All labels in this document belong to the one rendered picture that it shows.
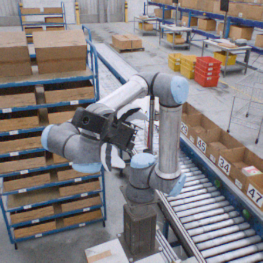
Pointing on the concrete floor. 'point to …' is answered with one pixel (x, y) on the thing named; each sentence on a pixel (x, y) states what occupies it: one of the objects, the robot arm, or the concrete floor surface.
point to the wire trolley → (248, 104)
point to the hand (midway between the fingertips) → (122, 138)
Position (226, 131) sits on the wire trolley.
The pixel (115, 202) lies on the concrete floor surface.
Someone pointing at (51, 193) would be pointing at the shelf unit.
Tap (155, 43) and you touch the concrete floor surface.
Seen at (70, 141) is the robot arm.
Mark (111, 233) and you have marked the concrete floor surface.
